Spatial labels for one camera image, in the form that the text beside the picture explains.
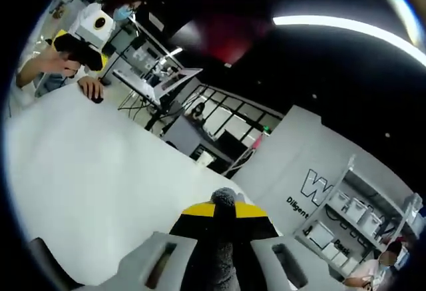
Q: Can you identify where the grey towel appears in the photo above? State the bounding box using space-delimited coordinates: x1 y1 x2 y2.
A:
189 187 241 291

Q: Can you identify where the person's torso white shirt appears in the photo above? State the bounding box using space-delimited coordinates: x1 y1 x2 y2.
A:
6 77 37 119

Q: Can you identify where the black laptop stand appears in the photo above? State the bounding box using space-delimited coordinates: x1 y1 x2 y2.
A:
118 96 187 137

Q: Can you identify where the group of white storage boxes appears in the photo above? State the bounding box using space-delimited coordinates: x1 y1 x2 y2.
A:
306 189 385 272

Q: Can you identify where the grey cabinet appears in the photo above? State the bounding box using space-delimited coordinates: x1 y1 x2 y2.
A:
162 114 202 158

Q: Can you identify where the grey metal shelf rack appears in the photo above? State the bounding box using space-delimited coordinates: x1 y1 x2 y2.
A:
292 154 425 277

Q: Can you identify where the white paper cup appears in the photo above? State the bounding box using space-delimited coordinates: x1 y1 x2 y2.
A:
194 152 213 172

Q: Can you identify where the pink hanging item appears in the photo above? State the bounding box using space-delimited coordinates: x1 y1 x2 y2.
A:
253 134 267 154

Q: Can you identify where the red ceiling panel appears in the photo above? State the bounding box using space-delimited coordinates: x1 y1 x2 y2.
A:
172 14 269 66

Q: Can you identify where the long ceiling light strip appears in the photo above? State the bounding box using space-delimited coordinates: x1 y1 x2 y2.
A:
272 14 426 69

